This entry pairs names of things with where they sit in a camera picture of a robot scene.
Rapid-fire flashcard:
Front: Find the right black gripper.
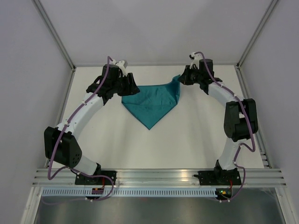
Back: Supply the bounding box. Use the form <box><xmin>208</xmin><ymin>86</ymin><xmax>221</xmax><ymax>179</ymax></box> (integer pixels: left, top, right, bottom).
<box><xmin>178</xmin><ymin>65</ymin><xmax>203</xmax><ymax>85</ymax></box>

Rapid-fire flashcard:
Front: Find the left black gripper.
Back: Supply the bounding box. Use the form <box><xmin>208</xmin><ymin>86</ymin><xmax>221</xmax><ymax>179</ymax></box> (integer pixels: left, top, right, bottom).
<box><xmin>112</xmin><ymin>73</ymin><xmax>140</xmax><ymax>97</ymax></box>

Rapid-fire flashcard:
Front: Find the teal cloth napkin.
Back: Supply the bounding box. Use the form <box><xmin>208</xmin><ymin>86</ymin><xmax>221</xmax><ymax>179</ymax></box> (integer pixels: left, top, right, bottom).
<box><xmin>121</xmin><ymin>75</ymin><xmax>181</xmax><ymax>130</ymax></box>

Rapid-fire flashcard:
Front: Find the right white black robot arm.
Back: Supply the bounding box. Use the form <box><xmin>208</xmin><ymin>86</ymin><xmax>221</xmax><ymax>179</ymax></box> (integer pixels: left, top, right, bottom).
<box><xmin>178</xmin><ymin>59</ymin><xmax>258</xmax><ymax>186</ymax></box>

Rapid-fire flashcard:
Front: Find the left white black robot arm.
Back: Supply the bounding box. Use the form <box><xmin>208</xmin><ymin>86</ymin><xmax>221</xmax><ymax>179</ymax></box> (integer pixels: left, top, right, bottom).
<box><xmin>44</xmin><ymin>60</ymin><xmax>140</xmax><ymax>185</ymax></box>

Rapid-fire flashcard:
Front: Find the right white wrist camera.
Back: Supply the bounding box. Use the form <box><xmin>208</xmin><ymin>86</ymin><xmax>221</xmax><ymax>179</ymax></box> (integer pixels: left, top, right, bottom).
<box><xmin>189</xmin><ymin>52</ymin><xmax>202</xmax><ymax>69</ymax></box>

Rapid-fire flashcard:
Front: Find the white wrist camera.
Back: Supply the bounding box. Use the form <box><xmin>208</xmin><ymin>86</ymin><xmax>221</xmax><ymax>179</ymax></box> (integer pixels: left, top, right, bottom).
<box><xmin>112</xmin><ymin>60</ymin><xmax>128</xmax><ymax>73</ymax></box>
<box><xmin>189</xmin><ymin>52</ymin><xmax>202</xmax><ymax>69</ymax></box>

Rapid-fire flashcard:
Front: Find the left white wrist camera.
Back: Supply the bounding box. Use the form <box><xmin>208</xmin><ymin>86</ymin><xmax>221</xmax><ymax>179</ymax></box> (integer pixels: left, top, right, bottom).
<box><xmin>112</xmin><ymin>60</ymin><xmax>128</xmax><ymax>73</ymax></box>

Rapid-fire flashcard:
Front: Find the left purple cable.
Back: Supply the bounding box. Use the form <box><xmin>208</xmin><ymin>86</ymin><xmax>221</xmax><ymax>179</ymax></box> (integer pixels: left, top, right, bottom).
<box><xmin>42</xmin><ymin>56</ymin><xmax>128</xmax><ymax>206</ymax></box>

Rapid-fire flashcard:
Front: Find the purple cable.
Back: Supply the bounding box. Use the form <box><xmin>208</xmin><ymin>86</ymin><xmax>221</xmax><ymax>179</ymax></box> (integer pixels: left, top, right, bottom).
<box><xmin>189</xmin><ymin>51</ymin><xmax>256</xmax><ymax>203</ymax></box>
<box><xmin>42</xmin><ymin>56</ymin><xmax>128</xmax><ymax>206</ymax></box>

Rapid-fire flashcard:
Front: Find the left aluminium frame post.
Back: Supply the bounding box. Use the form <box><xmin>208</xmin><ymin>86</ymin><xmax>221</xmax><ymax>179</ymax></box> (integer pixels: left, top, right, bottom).
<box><xmin>32</xmin><ymin>0</ymin><xmax>76</xmax><ymax>71</ymax></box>

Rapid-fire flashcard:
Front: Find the aluminium frame post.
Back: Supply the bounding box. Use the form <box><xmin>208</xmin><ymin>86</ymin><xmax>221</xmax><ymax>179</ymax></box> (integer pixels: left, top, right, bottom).
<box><xmin>236</xmin><ymin>0</ymin><xmax>280</xmax><ymax>69</ymax></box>
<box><xmin>32</xmin><ymin>0</ymin><xmax>76</xmax><ymax>71</ymax></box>

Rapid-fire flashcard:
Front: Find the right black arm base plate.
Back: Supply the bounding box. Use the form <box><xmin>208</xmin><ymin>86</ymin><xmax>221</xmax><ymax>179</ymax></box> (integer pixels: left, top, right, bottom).
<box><xmin>193</xmin><ymin>170</ymin><xmax>242</xmax><ymax>186</ymax></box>

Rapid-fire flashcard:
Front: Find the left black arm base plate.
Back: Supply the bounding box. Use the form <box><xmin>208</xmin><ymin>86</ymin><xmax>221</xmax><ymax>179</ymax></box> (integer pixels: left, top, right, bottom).
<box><xmin>75</xmin><ymin>170</ymin><xmax>117</xmax><ymax>186</ymax></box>

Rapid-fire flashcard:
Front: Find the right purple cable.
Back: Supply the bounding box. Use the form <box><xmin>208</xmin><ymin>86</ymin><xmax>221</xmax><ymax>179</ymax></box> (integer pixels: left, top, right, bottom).
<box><xmin>189</xmin><ymin>51</ymin><xmax>256</xmax><ymax>203</ymax></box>

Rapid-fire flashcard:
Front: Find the right aluminium frame post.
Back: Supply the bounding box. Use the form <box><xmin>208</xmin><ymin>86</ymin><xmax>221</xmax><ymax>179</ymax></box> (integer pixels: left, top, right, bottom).
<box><xmin>236</xmin><ymin>0</ymin><xmax>280</xmax><ymax>69</ymax></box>

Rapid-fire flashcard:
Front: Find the aluminium front rail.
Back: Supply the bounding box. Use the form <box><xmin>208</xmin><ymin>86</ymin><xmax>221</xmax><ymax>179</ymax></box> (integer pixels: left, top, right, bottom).
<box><xmin>32</xmin><ymin>168</ymin><xmax>286</xmax><ymax>188</ymax></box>

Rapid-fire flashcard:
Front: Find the white slotted cable duct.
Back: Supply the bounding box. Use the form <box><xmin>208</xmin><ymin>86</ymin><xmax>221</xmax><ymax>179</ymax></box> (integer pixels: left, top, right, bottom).
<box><xmin>42</xmin><ymin>187</ymin><xmax>216</xmax><ymax>197</ymax></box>

